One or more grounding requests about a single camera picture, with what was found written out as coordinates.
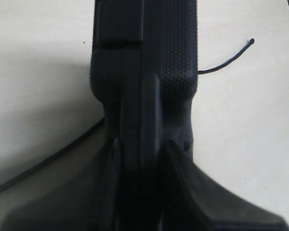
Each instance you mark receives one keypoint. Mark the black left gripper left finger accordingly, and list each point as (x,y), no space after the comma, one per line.
(87,202)

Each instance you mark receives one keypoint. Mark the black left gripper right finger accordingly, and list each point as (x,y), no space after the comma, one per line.
(192,201)

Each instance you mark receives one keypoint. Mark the black plastic carrying case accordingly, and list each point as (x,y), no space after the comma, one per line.
(144,72)

